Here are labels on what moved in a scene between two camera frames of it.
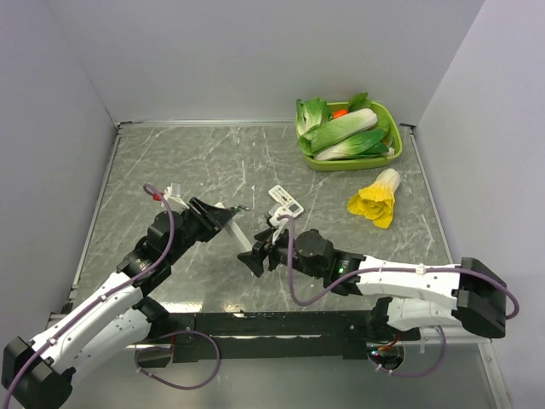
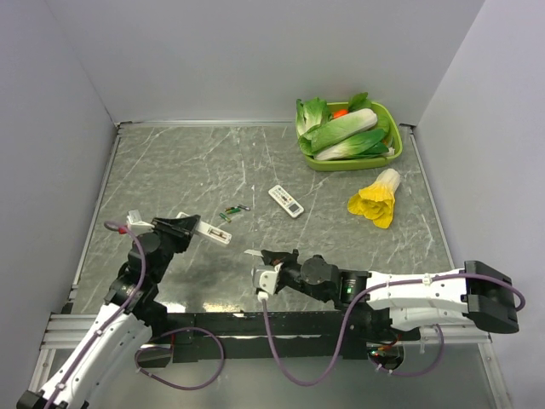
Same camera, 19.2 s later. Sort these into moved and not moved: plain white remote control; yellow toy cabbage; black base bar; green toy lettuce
Moved: plain white remote control
Not moved: green toy lettuce; black base bar; yellow toy cabbage
